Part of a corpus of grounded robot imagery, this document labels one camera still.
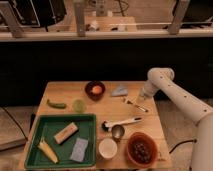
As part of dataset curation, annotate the green plastic tray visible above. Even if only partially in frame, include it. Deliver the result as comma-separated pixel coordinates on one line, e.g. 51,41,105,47
24,114,96,170

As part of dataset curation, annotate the yellow corn cob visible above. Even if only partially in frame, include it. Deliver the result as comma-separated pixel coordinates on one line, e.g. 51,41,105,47
38,138,59,163

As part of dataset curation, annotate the orange bowl with dark food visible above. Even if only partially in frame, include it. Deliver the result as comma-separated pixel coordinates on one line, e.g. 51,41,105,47
126,132,158,168

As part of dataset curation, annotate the green pepper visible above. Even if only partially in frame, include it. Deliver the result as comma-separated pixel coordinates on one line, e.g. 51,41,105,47
47,99,67,109

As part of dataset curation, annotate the small metal measuring cup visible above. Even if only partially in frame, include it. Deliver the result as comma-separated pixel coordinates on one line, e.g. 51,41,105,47
112,125,125,139

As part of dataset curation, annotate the black cable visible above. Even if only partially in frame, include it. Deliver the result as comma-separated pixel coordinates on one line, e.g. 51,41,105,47
168,139,198,154

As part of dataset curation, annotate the wooden block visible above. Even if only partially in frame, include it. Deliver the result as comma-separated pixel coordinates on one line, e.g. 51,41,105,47
54,122,78,144

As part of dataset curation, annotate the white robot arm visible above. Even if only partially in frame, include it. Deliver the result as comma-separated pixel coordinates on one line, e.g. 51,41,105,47
139,68,213,171

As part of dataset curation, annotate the green lime slice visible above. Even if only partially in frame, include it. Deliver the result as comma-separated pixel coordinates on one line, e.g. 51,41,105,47
72,99,86,113

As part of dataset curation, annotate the white handled measuring spoon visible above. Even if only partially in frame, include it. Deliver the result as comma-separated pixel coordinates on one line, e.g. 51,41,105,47
101,117,142,132

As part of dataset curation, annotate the orange egg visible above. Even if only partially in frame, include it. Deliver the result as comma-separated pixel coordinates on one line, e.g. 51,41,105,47
91,86,102,94

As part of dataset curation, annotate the white plastic cup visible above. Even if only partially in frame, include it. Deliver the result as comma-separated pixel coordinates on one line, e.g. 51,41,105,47
98,138,118,159

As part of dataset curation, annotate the light blue cloth piece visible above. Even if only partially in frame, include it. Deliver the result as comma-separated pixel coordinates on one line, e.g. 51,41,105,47
111,85,128,97

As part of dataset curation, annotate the dark brown bowl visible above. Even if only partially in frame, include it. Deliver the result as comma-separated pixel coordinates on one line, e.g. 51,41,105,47
85,81,105,101

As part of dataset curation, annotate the blue sponge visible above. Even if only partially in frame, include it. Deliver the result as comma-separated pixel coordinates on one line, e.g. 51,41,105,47
70,138,88,162

